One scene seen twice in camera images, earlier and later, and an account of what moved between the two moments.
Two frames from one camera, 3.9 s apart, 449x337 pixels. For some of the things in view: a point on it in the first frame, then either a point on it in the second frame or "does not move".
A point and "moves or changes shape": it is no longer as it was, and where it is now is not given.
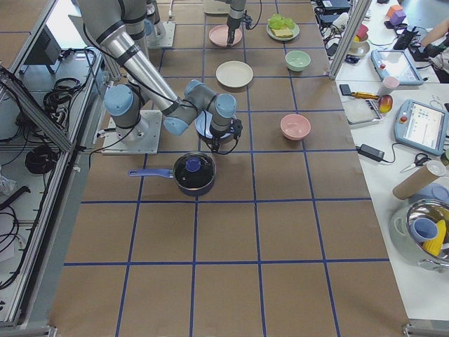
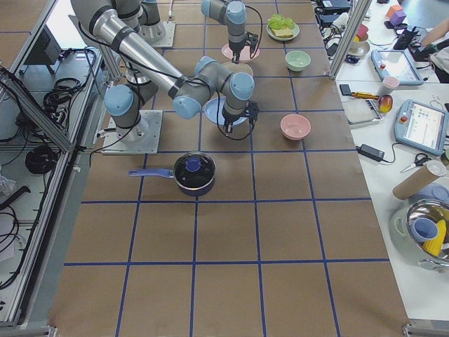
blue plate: (203, 123) moves or changes shape
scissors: (419, 159) does not move
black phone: (345, 90) does not move
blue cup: (424, 229) does not move
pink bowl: (295, 126) does not move
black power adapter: (372, 152) does not move
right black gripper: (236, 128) → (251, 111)
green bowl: (297, 60) does not move
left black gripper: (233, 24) → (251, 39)
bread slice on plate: (282, 33) does not move
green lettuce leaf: (276, 22) does not move
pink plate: (218, 35) → (245, 53)
